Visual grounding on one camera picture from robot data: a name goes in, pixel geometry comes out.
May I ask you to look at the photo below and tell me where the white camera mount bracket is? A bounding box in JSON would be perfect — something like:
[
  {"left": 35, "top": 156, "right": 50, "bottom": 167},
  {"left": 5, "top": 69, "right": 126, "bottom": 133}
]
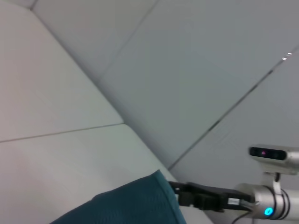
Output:
[{"left": 263, "top": 171, "right": 282, "bottom": 196}]

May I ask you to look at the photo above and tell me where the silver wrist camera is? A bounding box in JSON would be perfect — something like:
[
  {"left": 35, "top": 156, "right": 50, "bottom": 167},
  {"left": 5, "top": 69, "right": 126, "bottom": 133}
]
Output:
[{"left": 248, "top": 144, "right": 299, "bottom": 175}]

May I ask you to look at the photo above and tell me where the teal blue printed t-shirt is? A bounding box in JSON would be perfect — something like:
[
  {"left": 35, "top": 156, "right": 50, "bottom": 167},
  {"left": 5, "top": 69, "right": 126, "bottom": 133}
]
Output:
[{"left": 50, "top": 169, "right": 187, "bottom": 224}]

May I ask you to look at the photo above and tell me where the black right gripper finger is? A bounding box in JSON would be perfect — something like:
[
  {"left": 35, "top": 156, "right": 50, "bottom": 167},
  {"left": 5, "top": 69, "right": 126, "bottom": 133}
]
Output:
[
  {"left": 168, "top": 181, "right": 191, "bottom": 194},
  {"left": 178, "top": 191, "right": 197, "bottom": 207}
]

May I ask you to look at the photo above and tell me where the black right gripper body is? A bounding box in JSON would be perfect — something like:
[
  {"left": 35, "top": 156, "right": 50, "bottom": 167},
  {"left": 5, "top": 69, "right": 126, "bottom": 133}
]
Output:
[{"left": 186, "top": 182, "right": 252, "bottom": 212}]

